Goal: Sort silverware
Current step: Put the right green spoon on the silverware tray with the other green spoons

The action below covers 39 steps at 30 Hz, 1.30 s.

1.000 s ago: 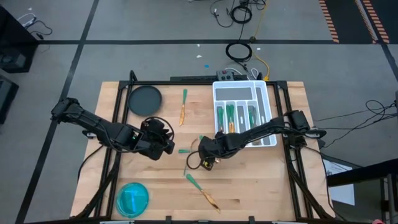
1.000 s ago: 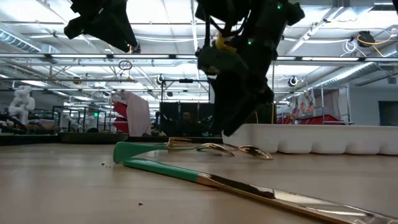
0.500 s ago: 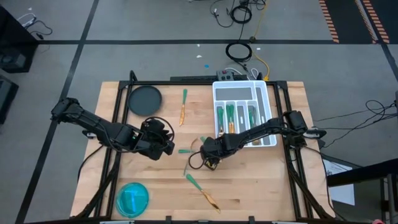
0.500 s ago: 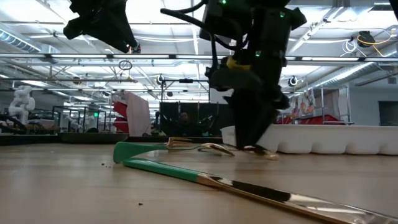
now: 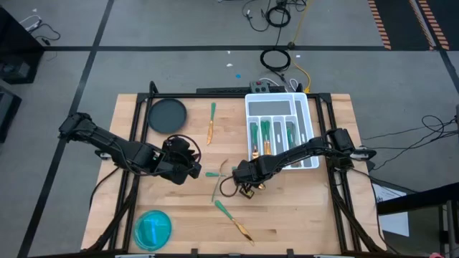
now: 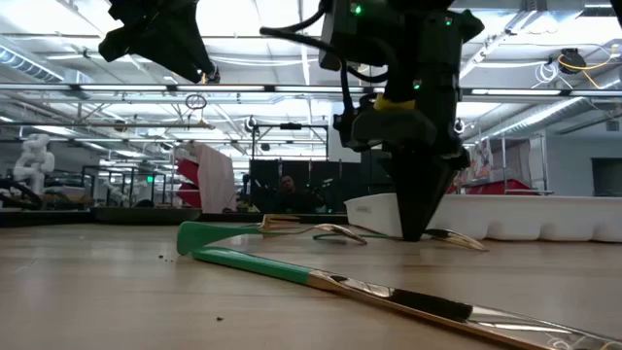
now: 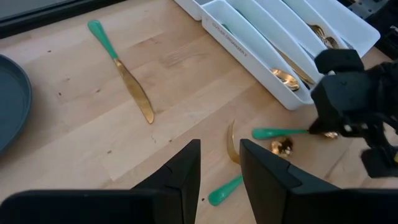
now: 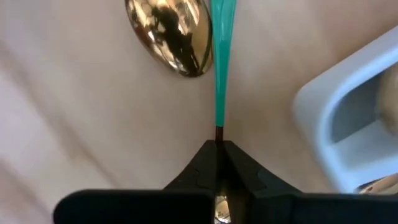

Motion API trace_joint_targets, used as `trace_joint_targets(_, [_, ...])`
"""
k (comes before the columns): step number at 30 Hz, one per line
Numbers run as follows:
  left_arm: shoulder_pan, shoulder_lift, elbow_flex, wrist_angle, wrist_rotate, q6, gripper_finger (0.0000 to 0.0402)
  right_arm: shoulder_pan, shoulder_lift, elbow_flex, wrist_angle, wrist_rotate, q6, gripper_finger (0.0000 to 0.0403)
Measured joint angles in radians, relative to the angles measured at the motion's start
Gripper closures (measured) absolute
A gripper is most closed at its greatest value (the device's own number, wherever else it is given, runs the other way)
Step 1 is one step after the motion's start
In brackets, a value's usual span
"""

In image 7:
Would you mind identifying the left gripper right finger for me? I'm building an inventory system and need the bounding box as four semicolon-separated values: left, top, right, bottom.
239;139;340;224

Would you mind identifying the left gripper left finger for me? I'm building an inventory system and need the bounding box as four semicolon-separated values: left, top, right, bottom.
131;139;202;224

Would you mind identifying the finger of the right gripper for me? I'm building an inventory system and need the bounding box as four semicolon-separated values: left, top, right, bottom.
313;48;366;76
307;72;377;138

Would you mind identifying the white plastic cutlery organizer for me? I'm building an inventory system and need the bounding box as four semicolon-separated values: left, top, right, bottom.
174;0;382;111

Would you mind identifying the dark grey plate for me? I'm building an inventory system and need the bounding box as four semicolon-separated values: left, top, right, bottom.
0;54;33;156

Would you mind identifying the black aluminium table frame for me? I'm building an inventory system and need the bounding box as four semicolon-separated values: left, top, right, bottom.
0;0;127;40

